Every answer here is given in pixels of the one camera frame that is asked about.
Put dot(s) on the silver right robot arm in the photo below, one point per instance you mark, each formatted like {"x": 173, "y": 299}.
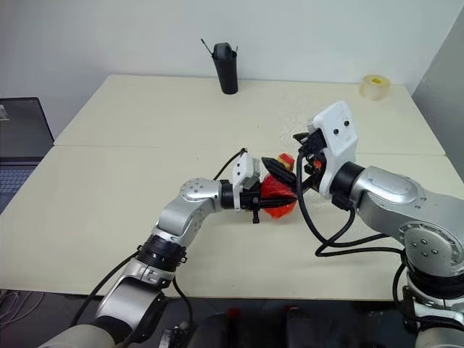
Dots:
{"x": 395, "y": 203}

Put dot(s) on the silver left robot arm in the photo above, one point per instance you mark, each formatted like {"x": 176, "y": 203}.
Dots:
{"x": 181, "y": 214}

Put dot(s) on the black pen holder cup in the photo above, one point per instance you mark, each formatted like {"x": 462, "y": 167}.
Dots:
{"x": 226, "y": 72}

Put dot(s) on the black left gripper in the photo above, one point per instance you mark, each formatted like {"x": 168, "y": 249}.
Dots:
{"x": 251, "y": 201}

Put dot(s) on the red plastic bag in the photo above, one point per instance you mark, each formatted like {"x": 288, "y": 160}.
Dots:
{"x": 273, "y": 188}

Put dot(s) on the clear yellowish tape roll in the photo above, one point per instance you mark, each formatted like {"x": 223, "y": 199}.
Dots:
{"x": 375, "y": 86}

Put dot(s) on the thin black pen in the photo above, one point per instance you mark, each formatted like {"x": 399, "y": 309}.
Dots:
{"x": 206, "y": 47}

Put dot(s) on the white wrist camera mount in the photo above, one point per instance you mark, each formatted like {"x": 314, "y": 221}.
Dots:
{"x": 243, "y": 167}
{"x": 337, "y": 123}

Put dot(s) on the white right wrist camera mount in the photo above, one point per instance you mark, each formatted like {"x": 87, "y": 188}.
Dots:
{"x": 337, "y": 123}

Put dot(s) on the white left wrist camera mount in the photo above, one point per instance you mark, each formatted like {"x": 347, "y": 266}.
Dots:
{"x": 243, "y": 167}

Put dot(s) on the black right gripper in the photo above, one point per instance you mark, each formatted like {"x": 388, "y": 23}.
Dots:
{"x": 314, "y": 145}

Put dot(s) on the grey laptop computer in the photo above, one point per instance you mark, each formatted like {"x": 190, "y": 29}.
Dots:
{"x": 21, "y": 141}

